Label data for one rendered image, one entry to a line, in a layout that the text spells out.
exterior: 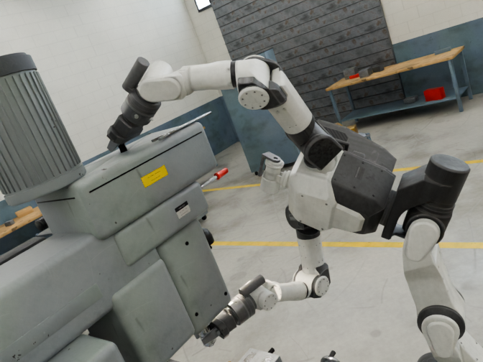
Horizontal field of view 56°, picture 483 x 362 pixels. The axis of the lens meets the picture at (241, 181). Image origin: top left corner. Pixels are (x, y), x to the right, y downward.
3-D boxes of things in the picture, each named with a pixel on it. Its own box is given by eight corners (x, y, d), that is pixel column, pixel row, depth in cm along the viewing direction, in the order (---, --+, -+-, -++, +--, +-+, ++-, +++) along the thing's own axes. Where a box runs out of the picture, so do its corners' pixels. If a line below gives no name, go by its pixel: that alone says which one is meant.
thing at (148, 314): (149, 322, 147) (116, 253, 140) (199, 332, 131) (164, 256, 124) (102, 363, 134) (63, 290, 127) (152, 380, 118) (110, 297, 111)
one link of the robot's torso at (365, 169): (392, 189, 167) (302, 160, 177) (415, 131, 138) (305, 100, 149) (369, 258, 153) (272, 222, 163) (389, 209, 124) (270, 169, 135)
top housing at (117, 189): (169, 174, 160) (151, 131, 156) (221, 166, 142) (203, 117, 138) (53, 243, 127) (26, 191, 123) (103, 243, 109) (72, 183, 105)
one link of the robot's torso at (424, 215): (454, 198, 141) (415, 186, 144) (453, 218, 130) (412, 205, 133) (439, 232, 147) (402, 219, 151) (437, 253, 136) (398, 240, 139)
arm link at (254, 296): (236, 311, 161) (260, 294, 166) (255, 325, 152) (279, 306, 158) (228, 286, 156) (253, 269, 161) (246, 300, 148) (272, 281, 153)
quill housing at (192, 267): (194, 295, 160) (159, 215, 152) (237, 300, 146) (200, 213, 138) (156, 330, 147) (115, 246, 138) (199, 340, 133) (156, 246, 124)
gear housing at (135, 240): (162, 211, 155) (151, 185, 153) (211, 208, 139) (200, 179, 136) (82, 265, 132) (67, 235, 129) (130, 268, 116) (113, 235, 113)
